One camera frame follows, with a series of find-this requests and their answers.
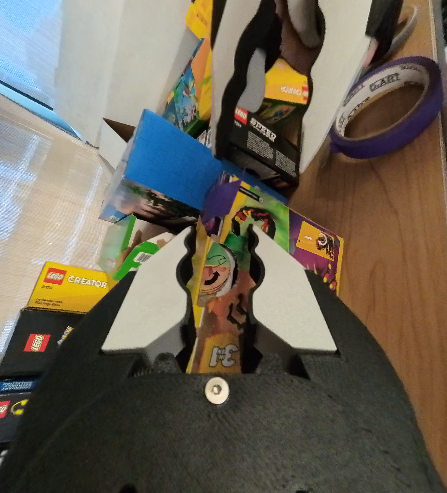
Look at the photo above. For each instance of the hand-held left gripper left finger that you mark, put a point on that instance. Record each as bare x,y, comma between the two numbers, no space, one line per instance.
146,308

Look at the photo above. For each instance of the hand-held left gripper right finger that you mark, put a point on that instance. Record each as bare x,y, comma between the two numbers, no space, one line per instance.
296,312

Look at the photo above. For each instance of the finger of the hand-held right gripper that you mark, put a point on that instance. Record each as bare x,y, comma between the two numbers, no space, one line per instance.
343,50
223,57

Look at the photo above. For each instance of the spider toy box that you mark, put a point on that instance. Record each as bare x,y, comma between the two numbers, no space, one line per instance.
316,250

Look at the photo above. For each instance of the purple masking tape roll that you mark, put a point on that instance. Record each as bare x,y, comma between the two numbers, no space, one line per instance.
400,144

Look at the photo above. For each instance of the person's right hand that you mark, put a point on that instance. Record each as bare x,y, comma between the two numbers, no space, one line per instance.
293,50

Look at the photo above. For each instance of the small green toy box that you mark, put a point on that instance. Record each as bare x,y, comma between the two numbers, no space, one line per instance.
131,265

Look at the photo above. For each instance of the yellow Creator boxes pile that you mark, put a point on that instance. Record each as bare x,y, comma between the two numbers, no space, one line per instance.
285,84

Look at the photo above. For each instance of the white cardboard box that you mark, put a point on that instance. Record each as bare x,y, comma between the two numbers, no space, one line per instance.
131,57

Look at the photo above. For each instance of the yellow flamingo toy box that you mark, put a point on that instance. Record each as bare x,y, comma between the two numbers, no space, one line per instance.
54,296

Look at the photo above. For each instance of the small black toy box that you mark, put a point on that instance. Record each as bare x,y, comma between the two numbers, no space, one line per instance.
262,154

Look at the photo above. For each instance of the blue toy box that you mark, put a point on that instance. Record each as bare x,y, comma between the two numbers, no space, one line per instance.
169,154

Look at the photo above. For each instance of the black gold toy box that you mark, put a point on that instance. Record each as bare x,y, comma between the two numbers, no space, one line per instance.
19,358

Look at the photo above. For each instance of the black bat logo toy box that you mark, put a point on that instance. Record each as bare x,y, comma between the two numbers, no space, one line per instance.
0,431

